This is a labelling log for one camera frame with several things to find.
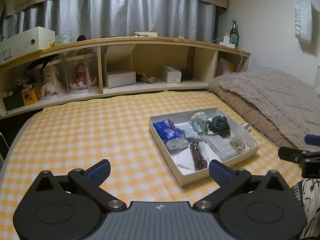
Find dark item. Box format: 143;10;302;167
189;140;208;171

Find white toilet seat cushion packet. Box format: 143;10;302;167
202;135;238;162

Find white face mask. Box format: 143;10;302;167
176;148;195;171

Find beige fluffy blanket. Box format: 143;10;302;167
208;68;319;151

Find yellow checked bed sheet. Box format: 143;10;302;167
0;90;304;240

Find dark teal scrunchie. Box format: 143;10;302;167
208;115;231;139

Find white shallow cardboard box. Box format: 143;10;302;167
149;108;260;186

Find light blue floral pouch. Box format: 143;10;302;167
190;111;208;134

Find blue tissue pack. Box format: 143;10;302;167
153;119;189;151

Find orange small box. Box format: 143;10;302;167
21;87;40;106

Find doll in clear case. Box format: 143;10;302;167
65;50;99;95
35;56;67;101

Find open white box in shelf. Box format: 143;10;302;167
103;44;136;88

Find wooden headboard shelf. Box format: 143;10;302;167
1;36;250;118

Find white tissue box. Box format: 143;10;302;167
162;66;182;83

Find green glass bottle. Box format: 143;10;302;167
229;20;239;47

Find white hanging bag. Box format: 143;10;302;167
294;0;313;44

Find white long box on shelf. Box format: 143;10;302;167
1;27;55;64

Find grey curtain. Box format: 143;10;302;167
1;0;216;42

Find clear bag with hair ties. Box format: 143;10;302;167
229;135;250;154

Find white charger with cable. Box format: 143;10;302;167
209;32;244;74

